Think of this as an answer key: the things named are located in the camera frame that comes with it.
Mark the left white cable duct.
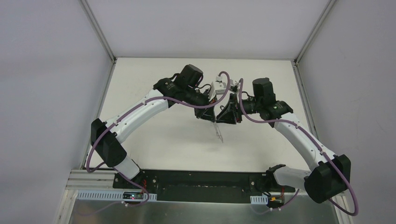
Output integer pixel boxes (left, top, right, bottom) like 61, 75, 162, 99
76, 190, 157, 202

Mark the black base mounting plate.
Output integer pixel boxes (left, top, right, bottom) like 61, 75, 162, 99
113, 169, 296, 204

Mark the white cable duct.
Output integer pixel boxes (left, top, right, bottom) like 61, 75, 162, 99
76, 190, 157, 202
250, 194, 269, 205

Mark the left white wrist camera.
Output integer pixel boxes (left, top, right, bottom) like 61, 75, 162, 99
208, 81, 227, 100

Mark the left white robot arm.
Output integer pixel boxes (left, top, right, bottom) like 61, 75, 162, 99
91, 64, 210, 189

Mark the purple cable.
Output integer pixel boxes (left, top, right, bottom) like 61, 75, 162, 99
237, 77, 360, 217
86, 71, 232, 217

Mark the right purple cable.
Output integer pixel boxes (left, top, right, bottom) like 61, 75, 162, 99
237, 77, 360, 217

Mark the aluminium frame rail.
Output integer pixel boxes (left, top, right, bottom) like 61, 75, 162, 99
66, 169, 115, 190

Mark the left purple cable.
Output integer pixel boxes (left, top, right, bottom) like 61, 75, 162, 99
86, 71, 232, 217

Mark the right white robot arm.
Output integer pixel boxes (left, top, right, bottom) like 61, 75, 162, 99
212, 78, 353, 203

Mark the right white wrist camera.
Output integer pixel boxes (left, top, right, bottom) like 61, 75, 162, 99
229, 79, 240, 93

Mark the right white cable duct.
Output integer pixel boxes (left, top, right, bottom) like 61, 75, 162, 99
250, 194, 269, 205

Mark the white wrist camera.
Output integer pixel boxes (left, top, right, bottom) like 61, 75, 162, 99
229, 79, 240, 93
208, 81, 227, 100

